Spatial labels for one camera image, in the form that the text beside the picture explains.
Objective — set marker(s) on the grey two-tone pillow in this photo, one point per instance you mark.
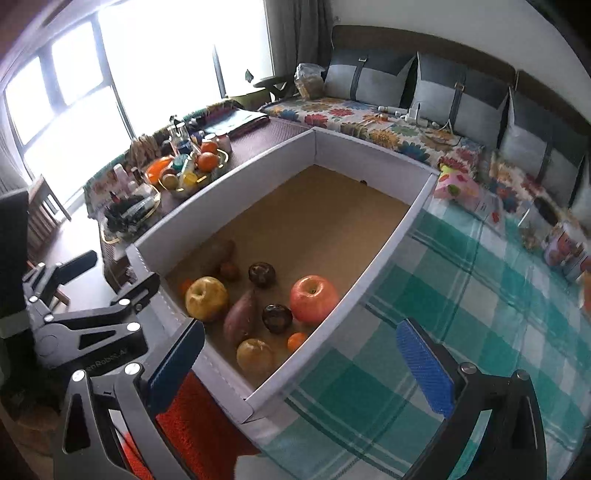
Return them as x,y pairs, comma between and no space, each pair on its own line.
457,101
582,189
545,143
369,78

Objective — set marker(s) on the pink printed snack packet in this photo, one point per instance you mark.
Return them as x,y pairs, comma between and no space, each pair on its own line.
466,189

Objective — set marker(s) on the yellow apple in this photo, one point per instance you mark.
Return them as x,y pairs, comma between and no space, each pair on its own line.
207,299

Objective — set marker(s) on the printed tin can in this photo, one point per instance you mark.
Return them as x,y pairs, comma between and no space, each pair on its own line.
581,272
563,249

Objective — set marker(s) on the dark brown side table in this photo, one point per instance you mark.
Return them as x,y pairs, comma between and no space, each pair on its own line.
263,138

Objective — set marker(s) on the window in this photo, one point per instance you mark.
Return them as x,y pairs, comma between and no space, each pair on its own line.
113,87

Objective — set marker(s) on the gold fruit tray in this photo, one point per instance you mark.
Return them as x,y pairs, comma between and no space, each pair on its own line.
203,182

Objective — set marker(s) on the grey curtain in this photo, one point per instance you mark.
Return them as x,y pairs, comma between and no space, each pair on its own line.
300,32

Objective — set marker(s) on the red apple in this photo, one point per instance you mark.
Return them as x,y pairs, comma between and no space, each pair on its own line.
314,300

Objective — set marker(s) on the glass bottle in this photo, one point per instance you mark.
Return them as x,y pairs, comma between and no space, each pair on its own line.
180,134

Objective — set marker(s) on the greenish brown kiwi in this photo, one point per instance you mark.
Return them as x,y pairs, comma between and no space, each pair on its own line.
255,357

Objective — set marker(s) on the clear plastic snack bag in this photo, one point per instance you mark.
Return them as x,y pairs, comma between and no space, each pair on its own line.
309,81

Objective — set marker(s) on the reddish brown sweet potato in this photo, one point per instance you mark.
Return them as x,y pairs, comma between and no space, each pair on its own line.
242,318
219,254

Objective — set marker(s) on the glass tray of dark items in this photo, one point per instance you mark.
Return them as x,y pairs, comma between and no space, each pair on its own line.
129,212

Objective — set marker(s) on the teal plaid blanket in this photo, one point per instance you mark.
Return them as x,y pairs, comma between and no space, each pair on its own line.
461,300

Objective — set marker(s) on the white cardboard box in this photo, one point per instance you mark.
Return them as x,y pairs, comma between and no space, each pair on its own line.
323,221

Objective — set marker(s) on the folded green cloth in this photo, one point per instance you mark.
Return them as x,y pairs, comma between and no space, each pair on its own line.
235,122

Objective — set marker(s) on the large orange fruit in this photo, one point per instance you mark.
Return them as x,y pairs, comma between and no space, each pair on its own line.
207,161
208,147

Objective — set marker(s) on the small orange tangerine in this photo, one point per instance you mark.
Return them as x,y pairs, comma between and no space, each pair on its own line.
186,287
297,341

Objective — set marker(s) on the dark chair back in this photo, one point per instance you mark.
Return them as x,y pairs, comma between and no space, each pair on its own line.
272,85

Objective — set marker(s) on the white power strip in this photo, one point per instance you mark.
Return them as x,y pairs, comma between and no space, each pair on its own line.
415,117

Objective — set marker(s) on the floral bed sheet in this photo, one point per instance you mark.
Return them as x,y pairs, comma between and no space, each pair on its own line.
351,120

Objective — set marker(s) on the black flat panel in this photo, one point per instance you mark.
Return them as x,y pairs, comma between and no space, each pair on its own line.
14,254

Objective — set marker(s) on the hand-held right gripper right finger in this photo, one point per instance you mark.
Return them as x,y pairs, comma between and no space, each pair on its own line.
427,369

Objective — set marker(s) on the small brown round fruit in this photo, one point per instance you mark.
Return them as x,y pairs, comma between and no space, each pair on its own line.
229,271

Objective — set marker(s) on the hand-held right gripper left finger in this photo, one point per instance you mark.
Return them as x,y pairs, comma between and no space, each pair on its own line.
178,364

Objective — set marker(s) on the wooden chair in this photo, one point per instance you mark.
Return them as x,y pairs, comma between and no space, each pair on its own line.
46,212

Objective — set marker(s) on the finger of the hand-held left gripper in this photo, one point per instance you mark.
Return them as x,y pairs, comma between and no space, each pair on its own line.
69,267
138,290

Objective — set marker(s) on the glass jar with black lid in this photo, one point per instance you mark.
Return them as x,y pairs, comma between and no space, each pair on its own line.
538,226

